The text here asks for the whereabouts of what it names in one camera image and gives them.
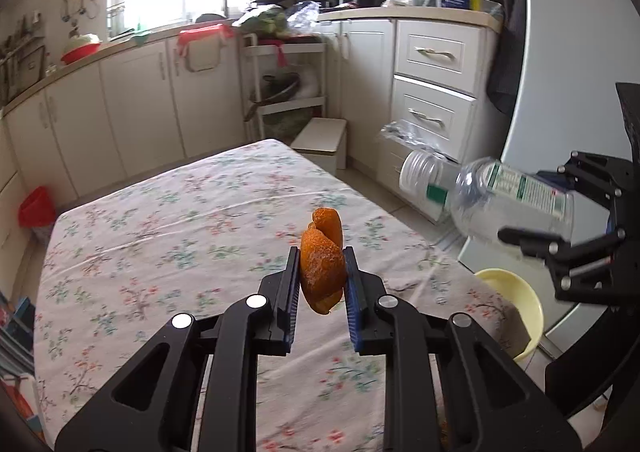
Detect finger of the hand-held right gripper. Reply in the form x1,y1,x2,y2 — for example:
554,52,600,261
559,150,629,206
497,226,629,305

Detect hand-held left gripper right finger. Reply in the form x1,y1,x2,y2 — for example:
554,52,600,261
342,246,583,452

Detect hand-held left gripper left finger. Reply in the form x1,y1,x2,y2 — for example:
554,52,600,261
54,246,302,452

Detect orange peel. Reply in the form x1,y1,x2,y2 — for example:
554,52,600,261
299,207,347,315

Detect yellow plastic bin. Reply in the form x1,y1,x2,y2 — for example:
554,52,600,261
472,268,545,365

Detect clear plastic bottle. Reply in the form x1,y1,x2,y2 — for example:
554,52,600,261
399,150,576,253

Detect red trash bin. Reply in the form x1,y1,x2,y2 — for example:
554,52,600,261
18,186,57,243

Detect floral tablecloth table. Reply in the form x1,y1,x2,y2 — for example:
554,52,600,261
32,138,533,452

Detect dark hanging cloth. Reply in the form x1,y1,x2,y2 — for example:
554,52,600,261
486,0,528,119

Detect white stool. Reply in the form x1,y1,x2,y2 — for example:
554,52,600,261
290,117,347,175

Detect crinkled clear plastic bag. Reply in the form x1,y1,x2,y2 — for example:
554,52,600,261
380,121,461,165

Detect white drawer cabinet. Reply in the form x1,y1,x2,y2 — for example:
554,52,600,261
317,12,503,225

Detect dark wok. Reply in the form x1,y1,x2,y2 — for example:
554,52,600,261
244,73,303,123

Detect white kitchen cabinet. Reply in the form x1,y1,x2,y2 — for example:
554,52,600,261
0,19,251,278

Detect white rolling cart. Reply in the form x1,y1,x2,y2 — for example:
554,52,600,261
240,32,328,143

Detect red hanging bag holder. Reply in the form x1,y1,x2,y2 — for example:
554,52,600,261
177,23,236,73

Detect green vegetables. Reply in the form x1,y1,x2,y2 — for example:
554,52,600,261
232,4,291,38

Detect red basin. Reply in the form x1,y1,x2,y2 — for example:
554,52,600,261
60,33,103,65

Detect utensil wall rack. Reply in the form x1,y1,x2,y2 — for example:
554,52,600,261
0,12,48,103

